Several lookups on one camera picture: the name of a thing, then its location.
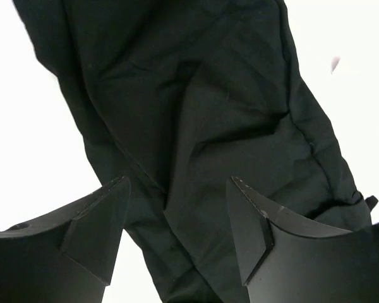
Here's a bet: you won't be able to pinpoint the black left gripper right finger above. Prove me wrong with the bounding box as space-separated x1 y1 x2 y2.
226 175 353 288

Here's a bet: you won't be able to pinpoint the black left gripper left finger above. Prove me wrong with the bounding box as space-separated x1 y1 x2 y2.
0 177 130 286

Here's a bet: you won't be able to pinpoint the black trousers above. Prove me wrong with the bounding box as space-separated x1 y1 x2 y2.
15 1 371 302

